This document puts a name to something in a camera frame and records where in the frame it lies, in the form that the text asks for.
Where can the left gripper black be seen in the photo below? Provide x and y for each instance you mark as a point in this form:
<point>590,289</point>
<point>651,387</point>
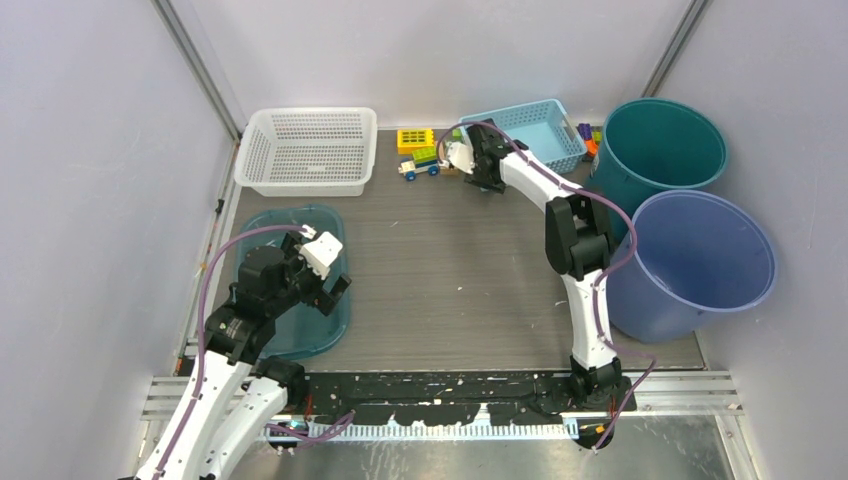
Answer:
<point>317,297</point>

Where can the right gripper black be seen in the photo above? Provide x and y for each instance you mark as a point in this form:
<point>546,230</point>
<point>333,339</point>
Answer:
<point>476,180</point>

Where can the light blue perforated basket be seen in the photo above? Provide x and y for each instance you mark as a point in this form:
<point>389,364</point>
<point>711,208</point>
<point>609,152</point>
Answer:
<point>545,127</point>

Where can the white perforated plastic basket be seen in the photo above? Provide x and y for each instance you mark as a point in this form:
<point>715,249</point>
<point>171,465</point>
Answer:
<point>308,151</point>

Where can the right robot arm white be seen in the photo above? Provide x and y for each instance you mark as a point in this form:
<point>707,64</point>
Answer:
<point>578,247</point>

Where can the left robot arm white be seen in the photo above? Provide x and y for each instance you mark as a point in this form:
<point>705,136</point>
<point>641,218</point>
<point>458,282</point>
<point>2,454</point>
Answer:
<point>232,393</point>

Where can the teal transparent plastic tub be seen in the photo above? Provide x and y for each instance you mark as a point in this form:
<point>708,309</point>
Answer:
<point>303,331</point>

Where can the white toy car blue wheels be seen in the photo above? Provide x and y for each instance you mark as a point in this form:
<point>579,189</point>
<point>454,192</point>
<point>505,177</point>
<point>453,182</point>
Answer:
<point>423,161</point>

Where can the yellow toy block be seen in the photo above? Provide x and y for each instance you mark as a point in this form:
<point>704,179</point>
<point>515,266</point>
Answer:
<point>410,140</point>

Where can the orange purple toy blocks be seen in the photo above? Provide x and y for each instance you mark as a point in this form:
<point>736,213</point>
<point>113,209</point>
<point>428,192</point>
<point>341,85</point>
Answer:
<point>592,137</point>

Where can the teal round bucket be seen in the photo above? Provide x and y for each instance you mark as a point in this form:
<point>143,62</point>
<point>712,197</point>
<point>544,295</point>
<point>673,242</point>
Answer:
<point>652,145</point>

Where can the blue round bucket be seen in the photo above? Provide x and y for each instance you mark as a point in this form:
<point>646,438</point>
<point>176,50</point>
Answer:
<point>699,258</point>

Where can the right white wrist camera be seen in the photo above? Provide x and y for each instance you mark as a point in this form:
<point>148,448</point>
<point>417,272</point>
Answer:
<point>459,156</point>

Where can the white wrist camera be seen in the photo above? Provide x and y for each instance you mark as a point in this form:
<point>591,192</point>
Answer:
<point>320,253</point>
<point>459,156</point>

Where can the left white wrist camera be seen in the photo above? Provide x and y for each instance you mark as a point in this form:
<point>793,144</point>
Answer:
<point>320,253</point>

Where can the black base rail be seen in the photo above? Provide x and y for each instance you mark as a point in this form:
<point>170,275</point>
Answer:
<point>450,398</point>

